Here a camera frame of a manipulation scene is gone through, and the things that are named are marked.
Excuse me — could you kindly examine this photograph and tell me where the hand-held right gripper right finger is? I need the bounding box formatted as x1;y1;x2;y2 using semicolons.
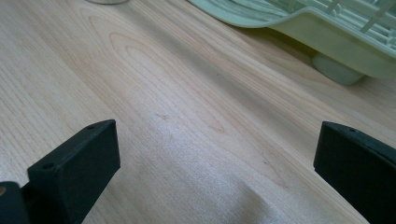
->
313;120;396;224

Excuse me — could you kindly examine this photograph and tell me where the pale green dish rack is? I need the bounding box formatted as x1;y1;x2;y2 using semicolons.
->
188;0;396;87

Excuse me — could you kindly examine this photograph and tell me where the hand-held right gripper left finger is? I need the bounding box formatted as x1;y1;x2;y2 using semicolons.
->
21;119;121;224

